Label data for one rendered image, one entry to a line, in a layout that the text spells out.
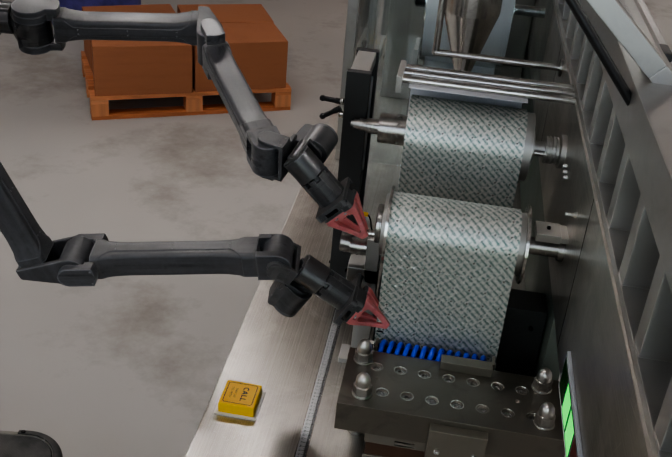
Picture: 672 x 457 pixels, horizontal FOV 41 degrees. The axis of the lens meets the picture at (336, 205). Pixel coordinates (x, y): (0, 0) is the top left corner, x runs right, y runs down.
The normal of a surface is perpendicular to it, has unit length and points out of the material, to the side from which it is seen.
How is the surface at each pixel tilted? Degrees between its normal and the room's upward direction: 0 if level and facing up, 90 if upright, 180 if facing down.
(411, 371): 0
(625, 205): 90
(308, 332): 0
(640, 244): 90
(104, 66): 90
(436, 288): 90
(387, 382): 0
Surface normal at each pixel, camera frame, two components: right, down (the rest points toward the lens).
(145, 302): 0.07, -0.87
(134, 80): 0.26, 0.48
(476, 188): -0.16, 0.49
